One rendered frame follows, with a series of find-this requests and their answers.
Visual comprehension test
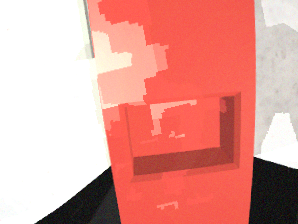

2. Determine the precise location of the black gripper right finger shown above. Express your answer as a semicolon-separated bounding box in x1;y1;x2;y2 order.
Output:
248;156;298;224

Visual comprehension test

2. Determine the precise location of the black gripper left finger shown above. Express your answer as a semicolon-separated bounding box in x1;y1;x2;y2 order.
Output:
34;165;121;224

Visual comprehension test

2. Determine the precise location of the long red block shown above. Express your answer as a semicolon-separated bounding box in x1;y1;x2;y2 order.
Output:
87;0;256;224

